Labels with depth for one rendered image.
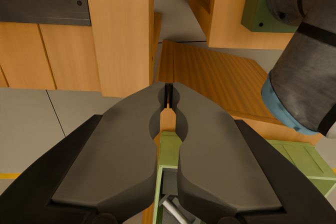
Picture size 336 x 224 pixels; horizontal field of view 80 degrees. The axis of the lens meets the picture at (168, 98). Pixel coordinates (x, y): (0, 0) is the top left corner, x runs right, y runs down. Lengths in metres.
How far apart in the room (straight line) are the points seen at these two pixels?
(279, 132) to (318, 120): 0.56
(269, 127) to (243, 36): 0.42
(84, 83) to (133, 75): 0.16
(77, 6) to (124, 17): 0.11
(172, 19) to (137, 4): 0.93
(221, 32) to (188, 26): 0.87
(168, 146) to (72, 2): 0.52
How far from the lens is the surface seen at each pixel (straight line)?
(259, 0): 0.50
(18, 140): 2.43
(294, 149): 0.94
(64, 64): 0.63
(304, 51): 0.35
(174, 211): 0.87
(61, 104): 1.92
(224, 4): 0.57
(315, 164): 0.93
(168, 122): 0.78
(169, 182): 0.88
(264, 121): 0.86
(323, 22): 0.35
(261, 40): 0.62
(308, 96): 0.35
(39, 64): 0.67
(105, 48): 0.55
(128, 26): 0.52
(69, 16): 0.56
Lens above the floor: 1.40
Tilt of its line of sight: 58 degrees down
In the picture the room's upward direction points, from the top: 178 degrees counter-clockwise
